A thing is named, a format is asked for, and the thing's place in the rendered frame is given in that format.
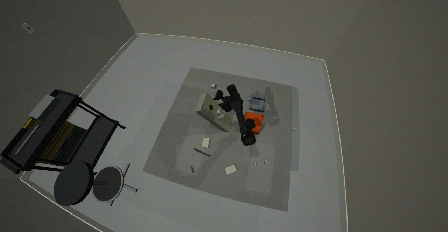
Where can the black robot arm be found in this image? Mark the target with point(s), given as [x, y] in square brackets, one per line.
[246, 127]

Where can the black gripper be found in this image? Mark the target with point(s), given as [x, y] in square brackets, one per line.
[219, 95]

